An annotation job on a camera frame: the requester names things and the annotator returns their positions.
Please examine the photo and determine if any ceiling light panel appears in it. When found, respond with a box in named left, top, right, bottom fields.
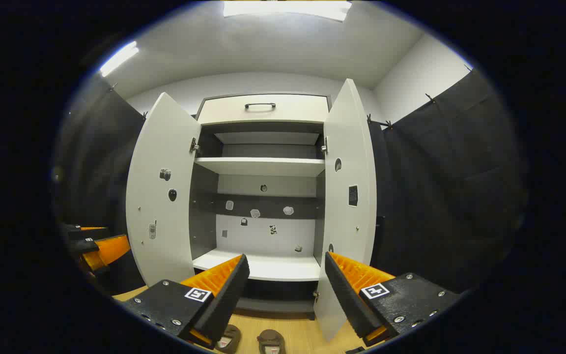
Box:
left=99, top=41, right=140, bottom=78
left=223, top=0, right=353, bottom=22

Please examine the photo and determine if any brown fuzzy shoe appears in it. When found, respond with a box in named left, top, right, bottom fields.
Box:
left=214, top=324, right=242, bottom=354
left=257, top=329, right=286, bottom=354

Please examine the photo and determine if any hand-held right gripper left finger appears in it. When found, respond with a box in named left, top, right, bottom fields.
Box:
left=118, top=253, right=251, bottom=351

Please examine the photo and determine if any white shoe cabinet door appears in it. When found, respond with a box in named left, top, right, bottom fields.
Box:
left=126, top=92, right=201, bottom=287
left=313, top=79, right=378, bottom=342

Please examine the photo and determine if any white cabinet drawer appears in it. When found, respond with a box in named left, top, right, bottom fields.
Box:
left=197, top=94, right=330, bottom=124

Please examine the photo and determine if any white and grey shoe cabinet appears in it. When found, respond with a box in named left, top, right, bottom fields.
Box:
left=126, top=79, right=378, bottom=342

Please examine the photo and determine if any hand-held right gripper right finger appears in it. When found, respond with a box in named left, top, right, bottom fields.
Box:
left=323, top=251, right=462, bottom=347

